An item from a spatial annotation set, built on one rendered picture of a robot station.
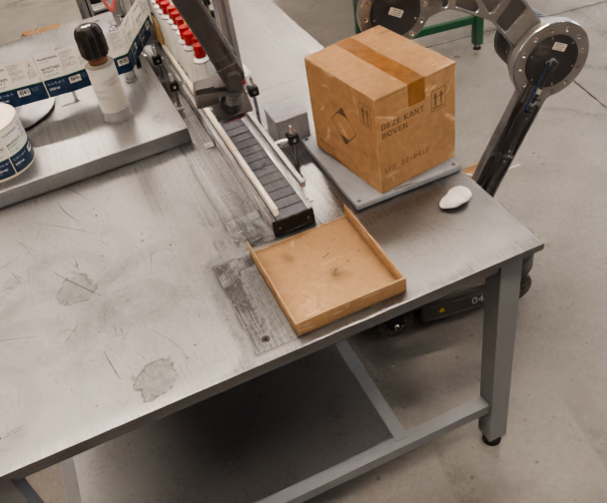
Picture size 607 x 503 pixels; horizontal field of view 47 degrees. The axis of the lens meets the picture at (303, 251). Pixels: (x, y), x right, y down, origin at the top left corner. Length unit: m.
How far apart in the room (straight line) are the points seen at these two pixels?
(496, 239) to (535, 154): 1.74
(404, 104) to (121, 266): 0.79
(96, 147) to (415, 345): 1.26
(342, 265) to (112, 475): 0.96
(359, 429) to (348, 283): 0.61
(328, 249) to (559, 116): 2.18
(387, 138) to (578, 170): 1.72
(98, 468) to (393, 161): 1.21
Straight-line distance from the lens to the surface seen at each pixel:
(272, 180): 1.81
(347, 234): 1.68
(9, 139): 2.13
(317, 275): 1.58
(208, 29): 1.70
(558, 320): 2.62
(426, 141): 1.77
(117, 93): 2.20
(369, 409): 2.08
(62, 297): 1.76
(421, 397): 2.37
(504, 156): 2.31
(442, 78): 1.72
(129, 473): 2.14
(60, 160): 2.16
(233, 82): 1.77
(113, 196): 2.01
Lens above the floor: 1.93
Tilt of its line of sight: 42 degrees down
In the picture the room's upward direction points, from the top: 11 degrees counter-clockwise
